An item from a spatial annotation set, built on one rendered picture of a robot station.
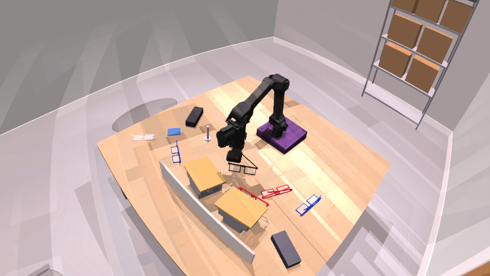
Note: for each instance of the blue flat rectangular slab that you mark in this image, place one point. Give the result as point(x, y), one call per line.
point(173, 131)

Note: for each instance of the black glasses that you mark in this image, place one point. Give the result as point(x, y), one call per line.
point(247, 169)

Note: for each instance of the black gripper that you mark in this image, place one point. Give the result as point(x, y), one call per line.
point(235, 154)

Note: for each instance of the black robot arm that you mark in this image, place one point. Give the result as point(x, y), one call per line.
point(243, 111)

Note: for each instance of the grey flat panel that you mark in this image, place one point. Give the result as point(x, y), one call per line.
point(223, 232)

